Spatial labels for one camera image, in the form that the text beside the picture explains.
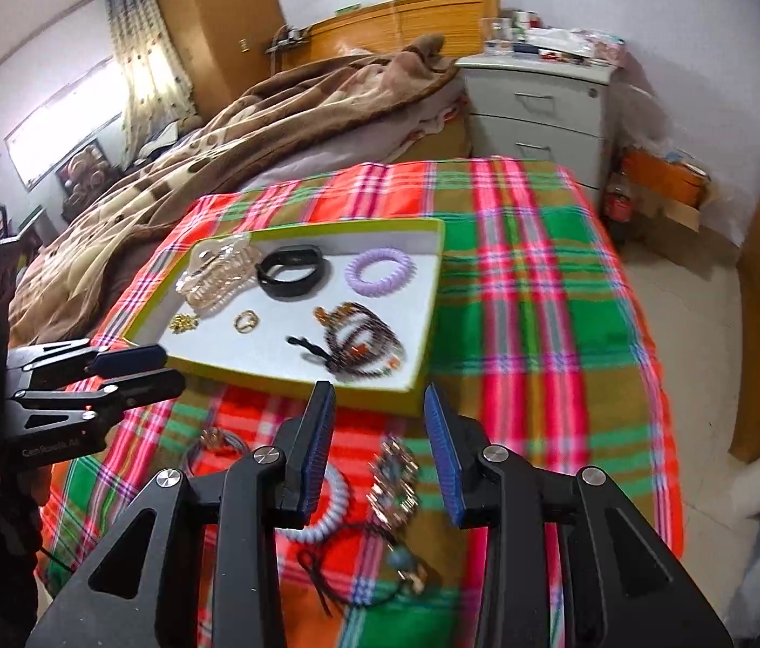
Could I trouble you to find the wooden headboard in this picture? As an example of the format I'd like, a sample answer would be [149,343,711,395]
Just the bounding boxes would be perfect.
[275,0,500,69]

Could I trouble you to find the dark beaded bracelet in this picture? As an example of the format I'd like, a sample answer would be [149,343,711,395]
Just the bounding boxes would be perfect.
[284,301,410,381]

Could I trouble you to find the orange box on floor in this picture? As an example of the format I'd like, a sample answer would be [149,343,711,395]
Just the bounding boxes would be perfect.
[620,148,714,233]

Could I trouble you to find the light blue spiral hair tie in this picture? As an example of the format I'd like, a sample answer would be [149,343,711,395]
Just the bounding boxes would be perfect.
[276,462,351,546]

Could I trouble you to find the plaid red green cloth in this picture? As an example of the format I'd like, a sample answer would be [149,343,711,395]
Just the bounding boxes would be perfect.
[39,155,688,648]

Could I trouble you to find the black smart band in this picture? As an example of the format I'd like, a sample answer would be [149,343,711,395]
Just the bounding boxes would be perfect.
[256,244,326,300]

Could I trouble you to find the black cord bead hair tie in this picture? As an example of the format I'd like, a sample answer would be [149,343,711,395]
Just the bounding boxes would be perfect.
[295,531,446,619]

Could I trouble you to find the grey bedside cabinet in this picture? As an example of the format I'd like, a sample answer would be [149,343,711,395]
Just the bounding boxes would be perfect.
[458,54,617,205]

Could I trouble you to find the beige hair claw clip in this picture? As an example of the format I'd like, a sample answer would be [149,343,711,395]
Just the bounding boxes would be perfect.
[175,233,263,316]

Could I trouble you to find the patterned curtain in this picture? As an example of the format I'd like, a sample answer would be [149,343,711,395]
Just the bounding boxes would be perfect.
[105,0,197,163]

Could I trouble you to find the clutter on cabinet top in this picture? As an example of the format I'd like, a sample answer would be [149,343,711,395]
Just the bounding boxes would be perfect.
[479,10,627,68]

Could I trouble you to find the yellow-green shallow tray box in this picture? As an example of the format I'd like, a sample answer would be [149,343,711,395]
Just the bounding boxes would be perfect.
[124,218,444,415]

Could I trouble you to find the purple spiral hair tie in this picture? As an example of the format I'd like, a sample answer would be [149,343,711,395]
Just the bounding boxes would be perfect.
[343,246,417,299]

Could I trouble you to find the grey flower hair tie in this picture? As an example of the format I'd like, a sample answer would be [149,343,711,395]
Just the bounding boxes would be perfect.
[179,424,254,480]

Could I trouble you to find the brown fleece blanket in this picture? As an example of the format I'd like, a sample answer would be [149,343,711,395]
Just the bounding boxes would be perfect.
[8,33,456,347]

